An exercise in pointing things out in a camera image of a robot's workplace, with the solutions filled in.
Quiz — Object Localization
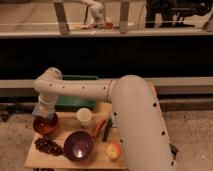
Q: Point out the dark green cucumber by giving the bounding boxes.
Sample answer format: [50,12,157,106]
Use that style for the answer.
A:
[102,119,112,142]

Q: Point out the orange carrot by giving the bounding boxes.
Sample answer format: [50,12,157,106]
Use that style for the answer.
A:
[92,119,106,138]

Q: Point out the right metal post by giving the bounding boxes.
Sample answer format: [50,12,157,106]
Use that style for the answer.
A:
[119,0,130,34]

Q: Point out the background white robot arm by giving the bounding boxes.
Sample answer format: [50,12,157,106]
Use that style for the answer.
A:
[80,0,105,27]

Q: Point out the blue grey gripper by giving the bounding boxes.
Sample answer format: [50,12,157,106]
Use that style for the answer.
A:
[32,105,55,120]

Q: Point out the dark grape bunch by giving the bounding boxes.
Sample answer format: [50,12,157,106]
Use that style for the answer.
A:
[34,136,63,156]

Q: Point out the white cup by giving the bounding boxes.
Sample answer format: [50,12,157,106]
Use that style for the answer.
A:
[76,108,93,126]

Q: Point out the purple bowl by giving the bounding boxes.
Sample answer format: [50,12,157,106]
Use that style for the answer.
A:
[63,130,94,162]

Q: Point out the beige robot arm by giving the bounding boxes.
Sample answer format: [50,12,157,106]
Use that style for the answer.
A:
[33,67,176,171]

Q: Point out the left metal post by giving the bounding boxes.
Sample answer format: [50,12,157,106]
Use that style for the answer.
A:
[53,0,69,35]

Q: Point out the red yellow apple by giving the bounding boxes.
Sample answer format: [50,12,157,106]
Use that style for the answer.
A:
[106,142,121,161]

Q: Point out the green plastic bin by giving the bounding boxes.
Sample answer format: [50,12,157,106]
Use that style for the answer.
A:
[56,75,98,112]

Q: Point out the metal post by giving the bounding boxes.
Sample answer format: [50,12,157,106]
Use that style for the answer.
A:
[119,0,130,34]
[53,0,69,35]

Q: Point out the red bowl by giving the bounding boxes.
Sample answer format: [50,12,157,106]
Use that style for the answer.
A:
[33,114,58,135]

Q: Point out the dark background machine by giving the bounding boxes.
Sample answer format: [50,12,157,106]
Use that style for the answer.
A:
[145,0,213,28]

